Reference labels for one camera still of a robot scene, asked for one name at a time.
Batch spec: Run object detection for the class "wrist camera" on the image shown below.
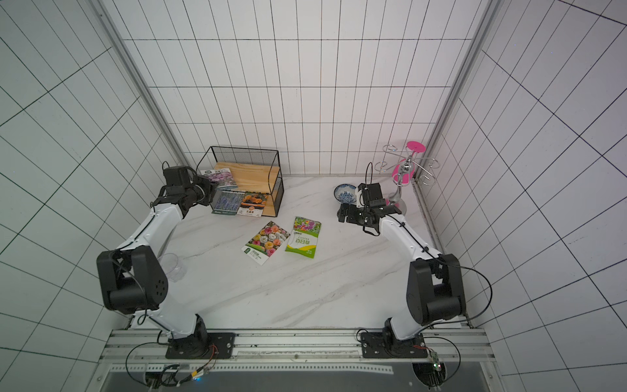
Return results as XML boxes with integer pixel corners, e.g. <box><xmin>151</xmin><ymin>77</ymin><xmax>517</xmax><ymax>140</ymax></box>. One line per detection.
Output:
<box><xmin>163</xmin><ymin>166</ymin><xmax>195</xmax><ymax>188</ymax></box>
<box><xmin>358</xmin><ymin>183</ymin><xmax>385</xmax><ymax>208</ymax></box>

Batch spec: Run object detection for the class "black wire mesh shelf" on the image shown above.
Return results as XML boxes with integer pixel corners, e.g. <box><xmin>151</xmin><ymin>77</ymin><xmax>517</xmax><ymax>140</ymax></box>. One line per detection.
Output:
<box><xmin>193</xmin><ymin>145</ymin><xmax>284</xmax><ymax>217</ymax></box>

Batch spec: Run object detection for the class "clear drinking glass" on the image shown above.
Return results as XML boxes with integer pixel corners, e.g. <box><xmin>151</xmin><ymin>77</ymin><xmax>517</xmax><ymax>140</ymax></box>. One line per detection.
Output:
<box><xmin>159</xmin><ymin>253</ymin><xmax>188</xmax><ymax>283</ymax></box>

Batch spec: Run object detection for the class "lavender seed bag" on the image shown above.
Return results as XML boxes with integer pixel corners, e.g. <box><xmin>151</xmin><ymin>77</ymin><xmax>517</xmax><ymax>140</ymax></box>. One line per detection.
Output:
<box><xmin>211</xmin><ymin>190</ymin><xmax>245</xmax><ymax>216</ymax></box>

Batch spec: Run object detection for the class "colourful ranunculus seed bag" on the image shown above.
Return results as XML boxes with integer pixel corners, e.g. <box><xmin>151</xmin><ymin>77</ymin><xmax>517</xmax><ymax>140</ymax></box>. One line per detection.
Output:
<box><xmin>242</xmin><ymin>221</ymin><xmax>290</xmax><ymax>266</ymax></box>

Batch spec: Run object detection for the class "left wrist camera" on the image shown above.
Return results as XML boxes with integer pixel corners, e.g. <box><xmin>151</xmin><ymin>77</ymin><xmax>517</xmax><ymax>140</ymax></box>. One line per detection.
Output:
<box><xmin>163</xmin><ymin>166</ymin><xmax>195</xmax><ymax>188</ymax></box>

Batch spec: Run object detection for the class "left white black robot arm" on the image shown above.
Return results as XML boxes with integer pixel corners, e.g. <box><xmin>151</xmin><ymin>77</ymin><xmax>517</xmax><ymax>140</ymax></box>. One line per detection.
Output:
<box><xmin>96</xmin><ymin>178</ymin><xmax>235</xmax><ymax>359</ymax></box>

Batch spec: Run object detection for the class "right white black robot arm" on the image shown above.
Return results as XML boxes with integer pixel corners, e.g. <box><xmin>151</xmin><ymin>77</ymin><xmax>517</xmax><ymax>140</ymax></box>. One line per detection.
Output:
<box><xmin>337</xmin><ymin>204</ymin><xmax>466</xmax><ymax>358</ymax></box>

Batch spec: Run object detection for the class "orange marigold seed bag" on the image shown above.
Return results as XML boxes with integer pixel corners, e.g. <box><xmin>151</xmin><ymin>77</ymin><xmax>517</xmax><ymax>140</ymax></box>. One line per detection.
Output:
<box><xmin>237</xmin><ymin>192</ymin><xmax>269</xmax><ymax>217</ymax></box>

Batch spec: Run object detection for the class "purple flower seed bag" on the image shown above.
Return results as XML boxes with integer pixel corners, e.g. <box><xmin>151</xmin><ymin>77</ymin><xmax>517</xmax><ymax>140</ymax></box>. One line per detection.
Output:
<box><xmin>202</xmin><ymin>168</ymin><xmax>238</xmax><ymax>190</ymax></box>

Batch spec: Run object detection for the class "blue white floral bowl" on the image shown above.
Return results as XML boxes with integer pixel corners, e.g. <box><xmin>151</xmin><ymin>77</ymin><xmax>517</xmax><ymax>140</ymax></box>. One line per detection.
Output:
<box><xmin>333</xmin><ymin>184</ymin><xmax>357</xmax><ymax>204</ymax></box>

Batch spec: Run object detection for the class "chrome pink cup rack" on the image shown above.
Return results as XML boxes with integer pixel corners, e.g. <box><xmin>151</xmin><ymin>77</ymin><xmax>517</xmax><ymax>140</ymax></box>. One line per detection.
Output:
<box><xmin>375</xmin><ymin>140</ymin><xmax>440</xmax><ymax>215</ymax></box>

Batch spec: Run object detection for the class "green zinnias seed bag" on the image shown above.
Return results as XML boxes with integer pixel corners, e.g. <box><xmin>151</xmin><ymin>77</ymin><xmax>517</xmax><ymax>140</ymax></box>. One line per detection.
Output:
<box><xmin>286</xmin><ymin>217</ymin><xmax>322</xmax><ymax>259</ymax></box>

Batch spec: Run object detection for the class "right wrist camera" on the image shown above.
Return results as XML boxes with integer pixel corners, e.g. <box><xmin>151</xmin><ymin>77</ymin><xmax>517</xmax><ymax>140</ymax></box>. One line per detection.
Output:
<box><xmin>358</xmin><ymin>183</ymin><xmax>385</xmax><ymax>208</ymax></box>

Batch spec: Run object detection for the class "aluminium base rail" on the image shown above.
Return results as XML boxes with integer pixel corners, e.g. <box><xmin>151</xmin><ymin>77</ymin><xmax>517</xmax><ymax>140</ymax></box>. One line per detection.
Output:
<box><xmin>97</xmin><ymin>328</ymin><xmax>496</xmax><ymax>374</ymax></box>

